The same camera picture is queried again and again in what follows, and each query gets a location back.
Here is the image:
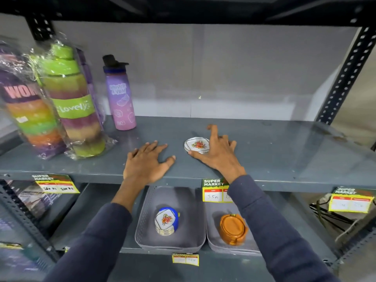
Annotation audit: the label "person's right hand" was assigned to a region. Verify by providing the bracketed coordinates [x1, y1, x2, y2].
[188, 124, 247, 184]

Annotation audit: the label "purple water bottle black lid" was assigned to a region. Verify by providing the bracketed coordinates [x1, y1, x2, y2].
[102, 54, 137, 131]

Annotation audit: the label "black cables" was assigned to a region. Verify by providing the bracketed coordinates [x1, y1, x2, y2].
[309, 199, 354, 234]

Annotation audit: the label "dark grey metal shelf rack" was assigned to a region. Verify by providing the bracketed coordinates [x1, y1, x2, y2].
[0, 0, 376, 282]

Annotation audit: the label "small yellow price tag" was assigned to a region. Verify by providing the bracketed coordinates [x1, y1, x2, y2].
[172, 253, 200, 267]

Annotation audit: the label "white floral coaster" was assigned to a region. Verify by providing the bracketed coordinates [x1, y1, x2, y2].
[184, 137, 211, 155]

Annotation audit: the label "dark printed boxes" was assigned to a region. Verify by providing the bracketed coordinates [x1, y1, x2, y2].
[6, 180, 63, 219]

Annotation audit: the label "yellow green price tag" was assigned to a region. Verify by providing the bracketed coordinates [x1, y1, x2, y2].
[31, 173, 80, 194]
[202, 178, 233, 203]
[328, 187, 375, 214]

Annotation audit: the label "orange coaster holder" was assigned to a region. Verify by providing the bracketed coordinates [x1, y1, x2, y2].
[219, 213, 249, 246]

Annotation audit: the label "blue holder with floral coasters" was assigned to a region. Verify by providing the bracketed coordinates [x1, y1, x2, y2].
[155, 207, 179, 237]

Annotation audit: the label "person's left forearm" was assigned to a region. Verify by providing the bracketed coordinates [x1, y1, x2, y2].
[42, 177, 147, 282]

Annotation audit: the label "wrapped rainbow containers purple label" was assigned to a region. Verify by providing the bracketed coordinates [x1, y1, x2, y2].
[0, 41, 67, 160]

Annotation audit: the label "wrapped rainbow containers green label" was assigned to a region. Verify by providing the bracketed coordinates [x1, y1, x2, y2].
[29, 38, 118, 160]

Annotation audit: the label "person's right forearm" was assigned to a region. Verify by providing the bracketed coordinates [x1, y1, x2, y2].
[226, 173, 341, 282]

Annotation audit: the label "person's left hand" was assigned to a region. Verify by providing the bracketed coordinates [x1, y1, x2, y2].
[123, 140, 176, 185]

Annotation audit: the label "grey plastic tray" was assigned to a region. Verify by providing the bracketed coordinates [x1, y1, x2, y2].
[135, 185, 207, 253]
[204, 199, 262, 256]

